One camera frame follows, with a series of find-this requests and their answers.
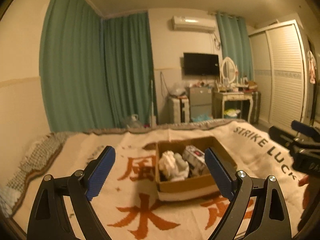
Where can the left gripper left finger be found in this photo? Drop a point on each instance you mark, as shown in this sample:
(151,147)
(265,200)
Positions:
(49,219)

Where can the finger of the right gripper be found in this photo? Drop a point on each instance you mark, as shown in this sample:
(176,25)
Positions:
(282,138)
(309,131)

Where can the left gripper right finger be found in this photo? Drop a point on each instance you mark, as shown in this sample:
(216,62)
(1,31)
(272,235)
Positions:
(270,217)

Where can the floral patterned soft pack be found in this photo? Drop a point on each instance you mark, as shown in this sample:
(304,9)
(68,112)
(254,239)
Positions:
(195,159)

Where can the white cloth bundle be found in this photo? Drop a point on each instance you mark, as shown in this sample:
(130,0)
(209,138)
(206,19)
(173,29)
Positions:
(180,170)

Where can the white dressing table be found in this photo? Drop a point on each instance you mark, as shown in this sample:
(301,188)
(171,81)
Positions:
(242,105)

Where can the checkered grey bedsheet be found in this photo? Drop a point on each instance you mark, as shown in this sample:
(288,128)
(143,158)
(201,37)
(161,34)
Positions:
(38,158)

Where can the white louvered wardrobe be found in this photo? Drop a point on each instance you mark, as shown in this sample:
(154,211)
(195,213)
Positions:
(280,69)

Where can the cream printed bed blanket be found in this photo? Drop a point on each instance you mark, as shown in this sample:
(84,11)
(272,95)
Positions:
(128,204)

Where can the white oval vanity mirror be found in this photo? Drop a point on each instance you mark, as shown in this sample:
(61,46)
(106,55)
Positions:
(228,71)

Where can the grey small refrigerator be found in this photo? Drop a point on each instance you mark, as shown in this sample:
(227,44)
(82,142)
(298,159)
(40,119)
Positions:
(200,102)

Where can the open cardboard box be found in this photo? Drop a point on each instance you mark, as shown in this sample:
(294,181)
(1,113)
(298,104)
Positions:
(192,187)

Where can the green curtain right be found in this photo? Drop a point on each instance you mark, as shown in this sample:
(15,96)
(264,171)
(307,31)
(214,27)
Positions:
(235,42)

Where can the green curtain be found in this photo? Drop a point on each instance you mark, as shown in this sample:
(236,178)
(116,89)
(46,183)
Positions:
(235,42)
(94,72)

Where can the green curtain left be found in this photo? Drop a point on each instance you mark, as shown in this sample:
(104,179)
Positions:
(94,72)

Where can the black wall television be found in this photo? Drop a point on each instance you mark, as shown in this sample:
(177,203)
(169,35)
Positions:
(201,64)

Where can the white wall air conditioner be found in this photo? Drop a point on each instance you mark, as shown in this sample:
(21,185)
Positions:
(193,24)

